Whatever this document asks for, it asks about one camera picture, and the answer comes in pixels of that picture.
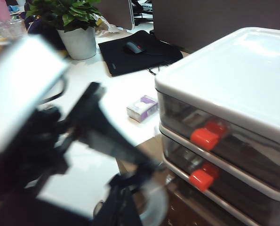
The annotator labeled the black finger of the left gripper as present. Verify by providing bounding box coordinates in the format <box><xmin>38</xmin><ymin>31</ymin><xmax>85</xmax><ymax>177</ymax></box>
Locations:
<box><xmin>132</xmin><ymin>161</ymin><xmax>165</xmax><ymax>181</ymax></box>

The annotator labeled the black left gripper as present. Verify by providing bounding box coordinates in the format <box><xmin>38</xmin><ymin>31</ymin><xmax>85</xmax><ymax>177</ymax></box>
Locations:
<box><xmin>0</xmin><ymin>81</ymin><xmax>154</xmax><ymax>196</ymax></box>

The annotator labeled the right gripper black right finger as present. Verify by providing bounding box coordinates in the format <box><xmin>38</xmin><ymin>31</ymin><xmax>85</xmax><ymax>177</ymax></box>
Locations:
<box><xmin>122</xmin><ymin>175</ymin><xmax>143</xmax><ymax>226</ymax></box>

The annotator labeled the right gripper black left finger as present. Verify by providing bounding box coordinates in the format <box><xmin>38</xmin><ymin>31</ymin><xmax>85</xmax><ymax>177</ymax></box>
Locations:
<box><xmin>92</xmin><ymin>175</ymin><xmax>124</xmax><ymax>226</ymax></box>

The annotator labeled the transparent tape roll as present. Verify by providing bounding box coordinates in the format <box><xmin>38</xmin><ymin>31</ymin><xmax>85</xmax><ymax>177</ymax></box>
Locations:
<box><xmin>94</xmin><ymin>181</ymin><xmax>169</xmax><ymax>226</ymax></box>

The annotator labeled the black mouse pad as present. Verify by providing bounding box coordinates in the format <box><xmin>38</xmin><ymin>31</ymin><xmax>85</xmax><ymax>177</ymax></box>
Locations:
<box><xmin>97</xmin><ymin>30</ymin><xmax>184</xmax><ymax>77</ymax></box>

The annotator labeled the white plant pot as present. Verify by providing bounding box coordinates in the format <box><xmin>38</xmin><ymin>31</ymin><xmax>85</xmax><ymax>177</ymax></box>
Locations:
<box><xmin>56</xmin><ymin>26</ymin><xmax>98</xmax><ymax>61</ymax></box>

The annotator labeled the white purple tissue pack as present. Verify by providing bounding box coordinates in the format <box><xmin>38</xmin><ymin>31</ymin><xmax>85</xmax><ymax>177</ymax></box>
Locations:
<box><xmin>126</xmin><ymin>95</ymin><xmax>159</xmax><ymax>123</ymax></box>

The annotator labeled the black computer mouse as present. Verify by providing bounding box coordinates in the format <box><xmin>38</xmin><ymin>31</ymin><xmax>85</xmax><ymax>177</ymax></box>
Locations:
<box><xmin>123</xmin><ymin>41</ymin><xmax>147</xmax><ymax>55</ymax></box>

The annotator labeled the crinkled clear plastic bag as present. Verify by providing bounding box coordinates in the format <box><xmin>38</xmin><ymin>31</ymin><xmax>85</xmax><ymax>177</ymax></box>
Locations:
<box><xmin>92</xmin><ymin>13</ymin><xmax>123</xmax><ymax>37</ymax></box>

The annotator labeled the green leafy plant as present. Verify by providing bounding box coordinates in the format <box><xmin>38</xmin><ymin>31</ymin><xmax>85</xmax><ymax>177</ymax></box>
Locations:
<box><xmin>24</xmin><ymin>0</ymin><xmax>102</xmax><ymax>33</ymax></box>

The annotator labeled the dark purple bag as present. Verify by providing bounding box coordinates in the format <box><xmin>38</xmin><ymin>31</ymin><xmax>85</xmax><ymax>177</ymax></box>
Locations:
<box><xmin>24</xmin><ymin>13</ymin><xmax>63</xmax><ymax>51</ymax></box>

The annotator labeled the grey desk partition panel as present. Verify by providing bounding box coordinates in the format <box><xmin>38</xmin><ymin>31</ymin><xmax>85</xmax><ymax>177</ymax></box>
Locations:
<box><xmin>92</xmin><ymin>0</ymin><xmax>134</xmax><ymax>31</ymax></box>
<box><xmin>152</xmin><ymin>0</ymin><xmax>280</xmax><ymax>55</ymax></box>

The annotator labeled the clear plastic container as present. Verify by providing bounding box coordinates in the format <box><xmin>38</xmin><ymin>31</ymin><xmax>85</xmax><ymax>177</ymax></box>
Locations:
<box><xmin>0</xmin><ymin>18</ymin><xmax>27</xmax><ymax>47</ymax></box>

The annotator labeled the thin black mouse cable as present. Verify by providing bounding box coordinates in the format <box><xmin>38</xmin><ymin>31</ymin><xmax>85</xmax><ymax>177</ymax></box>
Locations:
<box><xmin>144</xmin><ymin>50</ymin><xmax>178</xmax><ymax>76</ymax></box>

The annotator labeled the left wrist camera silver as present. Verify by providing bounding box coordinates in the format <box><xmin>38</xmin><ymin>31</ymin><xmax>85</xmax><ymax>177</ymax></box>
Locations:
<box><xmin>0</xmin><ymin>34</ymin><xmax>71</xmax><ymax>156</ymax></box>

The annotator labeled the white plastic drawer cabinet frame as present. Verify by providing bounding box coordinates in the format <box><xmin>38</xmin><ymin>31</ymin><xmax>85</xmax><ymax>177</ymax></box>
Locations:
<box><xmin>154</xmin><ymin>27</ymin><xmax>280</xmax><ymax>226</ymax></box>

